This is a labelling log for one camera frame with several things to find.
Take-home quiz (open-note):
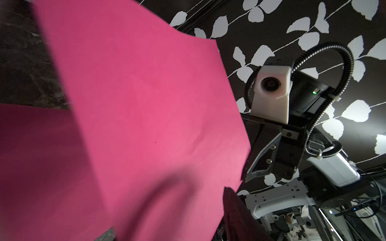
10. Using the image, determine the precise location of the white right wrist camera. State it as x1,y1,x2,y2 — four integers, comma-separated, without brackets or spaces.
251,65,292,124

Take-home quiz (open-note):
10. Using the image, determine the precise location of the pink paper sheet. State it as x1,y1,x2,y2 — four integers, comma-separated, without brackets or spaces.
34,1,250,241

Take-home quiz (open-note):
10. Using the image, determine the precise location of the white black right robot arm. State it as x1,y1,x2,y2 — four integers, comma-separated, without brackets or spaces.
242,66,376,219

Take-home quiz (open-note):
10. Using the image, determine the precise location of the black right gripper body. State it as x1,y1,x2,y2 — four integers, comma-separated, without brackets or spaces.
241,71,330,182

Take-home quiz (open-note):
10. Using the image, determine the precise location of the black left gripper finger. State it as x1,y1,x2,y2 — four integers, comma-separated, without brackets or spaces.
223,187,272,241

